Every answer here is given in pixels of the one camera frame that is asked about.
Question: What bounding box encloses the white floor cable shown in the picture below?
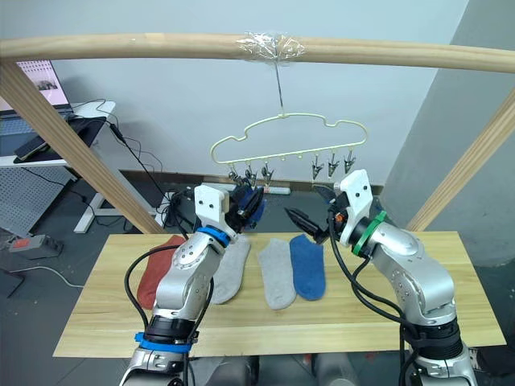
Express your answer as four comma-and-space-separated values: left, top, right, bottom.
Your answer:
10, 264, 85, 289

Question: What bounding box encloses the black desk pad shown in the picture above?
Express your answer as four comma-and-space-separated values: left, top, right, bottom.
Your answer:
68, 116, 108, 146

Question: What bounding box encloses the white perforated panel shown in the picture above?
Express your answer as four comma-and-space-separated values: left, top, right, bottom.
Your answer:
0, 166, 77, 238

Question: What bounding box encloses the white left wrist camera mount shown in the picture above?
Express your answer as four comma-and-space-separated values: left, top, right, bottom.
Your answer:
193, 183, 238, 238

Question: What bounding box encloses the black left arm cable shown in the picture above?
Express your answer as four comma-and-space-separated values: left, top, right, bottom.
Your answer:
124, 243, 216, 343

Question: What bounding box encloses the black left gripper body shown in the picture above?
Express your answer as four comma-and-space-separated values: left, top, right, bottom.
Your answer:
223, 188, 251, 236

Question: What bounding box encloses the blue sock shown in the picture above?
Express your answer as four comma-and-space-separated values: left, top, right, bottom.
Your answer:
288, 234, 326, 302
235, 185, 269, 230

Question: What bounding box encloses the black desk power cable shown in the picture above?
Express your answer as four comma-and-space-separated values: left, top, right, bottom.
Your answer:
72, 99, 190, 238

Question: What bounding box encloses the light grey sock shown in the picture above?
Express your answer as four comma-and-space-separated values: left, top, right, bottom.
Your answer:
257, 237, 298, 310
208, 235, 252, 306

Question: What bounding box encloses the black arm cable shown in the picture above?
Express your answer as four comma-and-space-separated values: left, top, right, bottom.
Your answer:
124, 243, 216, 343
326, 208, 427, 386

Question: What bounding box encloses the light wooden horizontal rod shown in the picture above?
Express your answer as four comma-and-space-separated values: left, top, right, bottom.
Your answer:
0, 31, 515, 76

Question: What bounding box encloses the light wooden slanted post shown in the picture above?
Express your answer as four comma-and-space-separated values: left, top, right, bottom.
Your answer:
0, 59, 165, 236
405, 87, 515, 233

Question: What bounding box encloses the cream plastic clip hanger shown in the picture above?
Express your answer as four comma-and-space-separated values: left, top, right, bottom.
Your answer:
209, 60, 369, 166

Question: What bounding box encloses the grey box with red button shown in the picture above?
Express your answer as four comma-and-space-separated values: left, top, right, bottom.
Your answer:
7, 235, 64, 255

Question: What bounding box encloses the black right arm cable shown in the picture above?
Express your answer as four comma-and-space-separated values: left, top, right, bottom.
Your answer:
326, 208, 427, 386

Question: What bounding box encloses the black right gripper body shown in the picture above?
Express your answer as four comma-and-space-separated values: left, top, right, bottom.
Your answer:
321, 192, 351, 245

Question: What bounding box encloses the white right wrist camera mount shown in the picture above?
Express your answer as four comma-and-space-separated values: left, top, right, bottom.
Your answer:
332, 168, 373, 246

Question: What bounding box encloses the black tablet device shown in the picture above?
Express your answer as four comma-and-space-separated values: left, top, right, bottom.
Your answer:
14, 135, 49, 160

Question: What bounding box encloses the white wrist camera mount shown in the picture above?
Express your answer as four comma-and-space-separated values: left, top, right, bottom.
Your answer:
193, 183, 238, 238
332, 168, 373, 246

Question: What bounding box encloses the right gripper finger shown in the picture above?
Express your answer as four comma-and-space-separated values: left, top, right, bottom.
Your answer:
283, 207, 329, 245
312, 184, 340, 207

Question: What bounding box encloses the clear plastic tape wrap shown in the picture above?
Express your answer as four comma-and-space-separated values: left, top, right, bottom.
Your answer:
235, 31, 307, 64

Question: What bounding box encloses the black cable tangle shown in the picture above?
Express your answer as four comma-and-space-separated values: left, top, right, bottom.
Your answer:
156, 188, 199, 236

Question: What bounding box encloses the open laptop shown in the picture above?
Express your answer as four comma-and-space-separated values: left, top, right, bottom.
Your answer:
0, 60, 77, 121

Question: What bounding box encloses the red sock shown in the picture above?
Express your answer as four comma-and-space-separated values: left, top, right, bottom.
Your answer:
136, 235, 188, 310

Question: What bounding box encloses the white standing desk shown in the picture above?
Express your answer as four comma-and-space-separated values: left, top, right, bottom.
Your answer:
0, 100, 122, 234

